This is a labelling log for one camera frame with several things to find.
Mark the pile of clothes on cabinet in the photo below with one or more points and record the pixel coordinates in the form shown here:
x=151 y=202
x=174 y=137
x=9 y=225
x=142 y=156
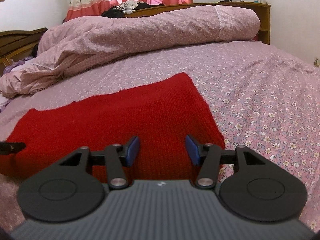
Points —
x=127 y=7

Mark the pink floral duvet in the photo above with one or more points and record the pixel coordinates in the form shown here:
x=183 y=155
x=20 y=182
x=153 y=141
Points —
x=86 y=42

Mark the wooden bedside shelf cabinet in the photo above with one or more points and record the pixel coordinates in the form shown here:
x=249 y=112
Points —
x=235 y=11

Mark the wooden headboard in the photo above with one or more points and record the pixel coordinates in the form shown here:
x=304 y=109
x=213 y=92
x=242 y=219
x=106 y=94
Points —
x=18 y=44

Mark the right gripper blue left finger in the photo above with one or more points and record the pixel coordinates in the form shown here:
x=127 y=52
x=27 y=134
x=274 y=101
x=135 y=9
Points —
x=114 y=157

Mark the white purple pillow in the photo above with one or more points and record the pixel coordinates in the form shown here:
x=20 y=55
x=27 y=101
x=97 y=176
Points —
x=14 y=67

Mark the red knitted sweater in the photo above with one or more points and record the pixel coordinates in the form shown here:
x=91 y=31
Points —
x=161 y=114

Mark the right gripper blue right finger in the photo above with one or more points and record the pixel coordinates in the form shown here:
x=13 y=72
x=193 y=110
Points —
x=209 y=158

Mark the pink floral bed sheet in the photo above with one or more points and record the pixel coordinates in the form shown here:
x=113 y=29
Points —
x=259 y=96

